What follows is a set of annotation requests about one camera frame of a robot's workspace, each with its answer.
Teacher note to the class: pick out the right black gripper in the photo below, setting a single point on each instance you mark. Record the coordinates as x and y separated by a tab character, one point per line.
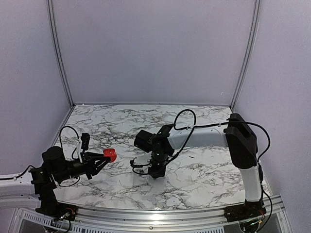
159	173

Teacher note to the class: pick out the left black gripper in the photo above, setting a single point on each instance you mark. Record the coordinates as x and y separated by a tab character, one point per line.
88	160

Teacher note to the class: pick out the red earbud charging case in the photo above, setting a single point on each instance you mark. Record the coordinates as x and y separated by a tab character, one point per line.
110	153

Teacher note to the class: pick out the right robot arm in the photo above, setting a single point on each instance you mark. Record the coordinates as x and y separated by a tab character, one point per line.
235	134

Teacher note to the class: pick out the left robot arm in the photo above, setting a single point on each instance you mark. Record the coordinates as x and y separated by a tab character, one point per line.
42	181

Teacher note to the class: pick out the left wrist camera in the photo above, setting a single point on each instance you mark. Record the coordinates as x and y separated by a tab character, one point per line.
83	143

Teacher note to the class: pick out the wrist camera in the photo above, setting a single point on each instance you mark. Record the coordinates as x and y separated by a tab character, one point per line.
83	143
141	164

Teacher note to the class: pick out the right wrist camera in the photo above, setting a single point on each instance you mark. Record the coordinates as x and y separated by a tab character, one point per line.
141	164

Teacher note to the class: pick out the front aluminium rail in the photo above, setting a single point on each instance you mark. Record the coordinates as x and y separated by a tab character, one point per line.
90	219

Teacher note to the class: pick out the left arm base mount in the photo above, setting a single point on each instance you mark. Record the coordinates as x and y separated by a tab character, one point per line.
50	206

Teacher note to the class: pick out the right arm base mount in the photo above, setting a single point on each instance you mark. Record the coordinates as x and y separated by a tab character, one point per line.
246	210

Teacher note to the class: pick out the right aluminium frame post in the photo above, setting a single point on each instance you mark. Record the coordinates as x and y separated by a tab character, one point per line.
247	55

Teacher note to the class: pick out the aluminium frame post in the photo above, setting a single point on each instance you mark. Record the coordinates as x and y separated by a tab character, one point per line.
58	54
247	55

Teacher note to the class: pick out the left aluminium frame post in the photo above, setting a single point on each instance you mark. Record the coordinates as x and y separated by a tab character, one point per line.
58	54

